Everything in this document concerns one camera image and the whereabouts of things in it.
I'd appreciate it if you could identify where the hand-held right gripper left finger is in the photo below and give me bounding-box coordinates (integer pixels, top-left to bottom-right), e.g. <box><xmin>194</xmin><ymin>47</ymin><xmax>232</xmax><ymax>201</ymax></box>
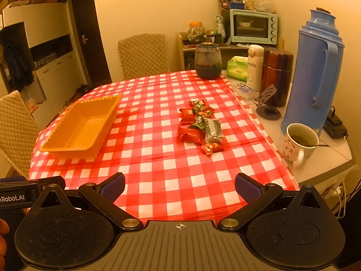
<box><xmin>34</xmin><ymin>172</ymin><xmax>144</xmax><ymax>231</ymax></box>

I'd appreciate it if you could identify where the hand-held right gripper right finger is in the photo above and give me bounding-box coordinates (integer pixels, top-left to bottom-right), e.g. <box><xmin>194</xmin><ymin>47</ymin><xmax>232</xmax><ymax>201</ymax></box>
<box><xmin>217</xmin><ymin>173</ymin><xmax>326</xmax><ymax>231</ymax></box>

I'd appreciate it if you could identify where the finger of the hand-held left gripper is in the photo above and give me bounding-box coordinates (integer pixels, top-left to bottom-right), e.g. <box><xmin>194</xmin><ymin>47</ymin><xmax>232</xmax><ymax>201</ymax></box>
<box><xmin>0</xmin><ymin>176</ymin><xmax>66</xmax><ymax>190</ymax></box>

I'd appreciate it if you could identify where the yellow plastic tray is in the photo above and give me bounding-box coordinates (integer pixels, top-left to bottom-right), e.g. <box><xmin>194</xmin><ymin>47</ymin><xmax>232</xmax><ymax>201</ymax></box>
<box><xmin>39</xmin><ymin>95</ymin><xmax>122</xmax><ymax>159</ymax></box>

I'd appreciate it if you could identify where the pile of snack packets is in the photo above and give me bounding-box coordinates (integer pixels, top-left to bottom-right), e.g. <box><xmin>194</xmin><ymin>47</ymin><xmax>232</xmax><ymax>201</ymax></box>
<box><xmin>177</xmin><ymin>99</ymin><xmax>224</xmax><ymax>156</ymax></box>

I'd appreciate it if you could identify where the person's left hand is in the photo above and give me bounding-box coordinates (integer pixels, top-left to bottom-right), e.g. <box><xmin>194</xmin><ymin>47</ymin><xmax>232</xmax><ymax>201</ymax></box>
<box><xmin>0</xmin><ymin>218</ymin><xmax>9</xmax><ymax>263</ymax></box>

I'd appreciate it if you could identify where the red checked tablecloth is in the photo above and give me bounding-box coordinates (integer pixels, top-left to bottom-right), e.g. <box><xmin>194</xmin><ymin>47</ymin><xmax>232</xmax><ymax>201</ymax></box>
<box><xmin>28</xmin><ymin>70</ymin><xmax>300</xmax><ymax>221</ymax></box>

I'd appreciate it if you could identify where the patterned mug of tea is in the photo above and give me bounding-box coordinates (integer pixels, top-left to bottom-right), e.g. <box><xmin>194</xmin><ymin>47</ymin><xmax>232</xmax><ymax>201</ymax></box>
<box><xmin>282</xmin><ymin>123</ymin><xmax>320</xmax><ymax>169</ymax></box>

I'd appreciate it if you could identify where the quilted beige chair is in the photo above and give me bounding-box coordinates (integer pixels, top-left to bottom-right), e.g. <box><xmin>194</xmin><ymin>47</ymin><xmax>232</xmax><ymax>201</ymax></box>
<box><xmin>0</xmin><ymin>90</ymin><xmax>40</xmax><ymax>179</ymax></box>
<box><xmin>117</xmin><ymin>33</ymin><xmax>171</xmax><ymax>81</ymax></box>

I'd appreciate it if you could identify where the grey phone stand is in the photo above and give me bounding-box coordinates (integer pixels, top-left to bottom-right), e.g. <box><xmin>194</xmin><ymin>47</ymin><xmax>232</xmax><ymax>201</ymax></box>
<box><xmin>255</xmin><ymin>84</ymin><xmax>282</xmax><ymax>121</ymax></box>

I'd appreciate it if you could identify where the row of shoes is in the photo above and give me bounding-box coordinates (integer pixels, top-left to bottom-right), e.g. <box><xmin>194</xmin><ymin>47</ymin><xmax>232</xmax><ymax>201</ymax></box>
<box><xmin>60</xmin><ymin>83</ymin><xmax>92</xmax><ymax>110</ymax></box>

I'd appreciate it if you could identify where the blue and white pack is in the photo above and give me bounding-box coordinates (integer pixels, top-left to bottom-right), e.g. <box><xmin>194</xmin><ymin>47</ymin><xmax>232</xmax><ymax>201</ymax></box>
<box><xmin>232</xmin><ymin>83</ymin><xmax>256</xmax><ymax>99</ymax></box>

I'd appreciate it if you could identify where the black power adapter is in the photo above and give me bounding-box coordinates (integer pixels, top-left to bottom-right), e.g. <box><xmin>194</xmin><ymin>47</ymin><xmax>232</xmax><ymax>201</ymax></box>
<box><xmin>323</xmin><ymin>106</ymin><xmax>348</xmax><ymax>139</ymax></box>

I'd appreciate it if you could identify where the brown metal thermos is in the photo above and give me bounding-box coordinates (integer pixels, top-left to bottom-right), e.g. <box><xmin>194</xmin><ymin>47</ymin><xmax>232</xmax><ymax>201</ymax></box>
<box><xmin>261</xmin><ymin>48</ymin><xmax>294</xmax><ymax>108</ymax></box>

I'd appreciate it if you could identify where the green tissue pack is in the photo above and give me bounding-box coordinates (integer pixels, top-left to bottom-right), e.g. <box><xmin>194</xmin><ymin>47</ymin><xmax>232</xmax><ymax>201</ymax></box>
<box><xmin>226</xmin><ymin>56</ymin><xmax>249</xmax><ymax>82</ymax></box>

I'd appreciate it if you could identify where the white rabbit print bottle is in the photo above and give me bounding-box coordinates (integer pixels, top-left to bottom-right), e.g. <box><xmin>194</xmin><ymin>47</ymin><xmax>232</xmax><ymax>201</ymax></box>
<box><xmin>246</xmin><ymin>44</ymin><xmax>264</xmax><ymax>92</ymax></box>

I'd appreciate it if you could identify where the dark hanging jacket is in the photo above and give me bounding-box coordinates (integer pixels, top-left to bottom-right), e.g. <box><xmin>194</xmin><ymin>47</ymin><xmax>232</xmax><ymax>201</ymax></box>
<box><xmin>0</xmin><ymin>24</ymin><xmax>35</xmax><ymax>92</ymax></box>

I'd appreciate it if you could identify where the blue thermos flask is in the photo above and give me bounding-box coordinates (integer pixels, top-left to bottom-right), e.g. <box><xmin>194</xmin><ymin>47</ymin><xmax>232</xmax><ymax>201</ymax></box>
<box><xmin>281</xmin><ymin>8</ymin><xmax>346</xmax><ymax>145</ymax></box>

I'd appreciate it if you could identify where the glass jar with dark base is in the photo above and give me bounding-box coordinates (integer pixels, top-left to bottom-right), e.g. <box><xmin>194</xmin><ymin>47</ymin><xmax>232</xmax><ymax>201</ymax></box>
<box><xmin>194</xmin><ymin>42</ymin><xmax>224</xmax><ymax>80</ymax></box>

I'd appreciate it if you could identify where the white cabinet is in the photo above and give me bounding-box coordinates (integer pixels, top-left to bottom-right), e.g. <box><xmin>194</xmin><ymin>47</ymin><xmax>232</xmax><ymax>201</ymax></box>
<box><xmin>2</xmin><ymin>2</ymin><xmax>91</xmax><ymax>127</ymax></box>

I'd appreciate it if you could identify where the wooden shelf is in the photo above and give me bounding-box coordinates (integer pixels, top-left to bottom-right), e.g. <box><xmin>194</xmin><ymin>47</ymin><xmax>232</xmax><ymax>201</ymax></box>
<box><xmin>177</xmin><ymin>32</ymin><xmax>285</xmax><ymax>72</ymax></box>

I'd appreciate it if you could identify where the dark wooden door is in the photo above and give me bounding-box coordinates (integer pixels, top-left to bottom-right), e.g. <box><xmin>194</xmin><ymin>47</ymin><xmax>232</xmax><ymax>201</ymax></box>
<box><xmin>66</xmin><ymin>0</ymin><xmax>113</xmax><ymax>85</ymax></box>

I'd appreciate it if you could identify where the light blue toaster oven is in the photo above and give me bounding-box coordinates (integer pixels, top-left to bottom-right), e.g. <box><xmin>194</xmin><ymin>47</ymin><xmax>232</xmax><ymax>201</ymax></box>
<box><xmin>229</xmin><ymin>8</ymin><xmax>278</xmax><ymax>48</ymax></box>

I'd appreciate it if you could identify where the plastic jar with orange lid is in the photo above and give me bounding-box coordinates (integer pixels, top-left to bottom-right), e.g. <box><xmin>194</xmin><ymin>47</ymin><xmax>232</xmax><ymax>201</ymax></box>
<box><xmin>185</xmin><ymin>21</ymin><xmax>205</xmax><ymax>42</ymax></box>

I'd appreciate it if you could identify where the white cable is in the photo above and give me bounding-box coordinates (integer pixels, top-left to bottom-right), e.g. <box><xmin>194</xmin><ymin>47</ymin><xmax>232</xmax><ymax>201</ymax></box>
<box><xmin>328</xmin><ymin>181</ymin><xmax>346</xmax><ymax>218</ymax></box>

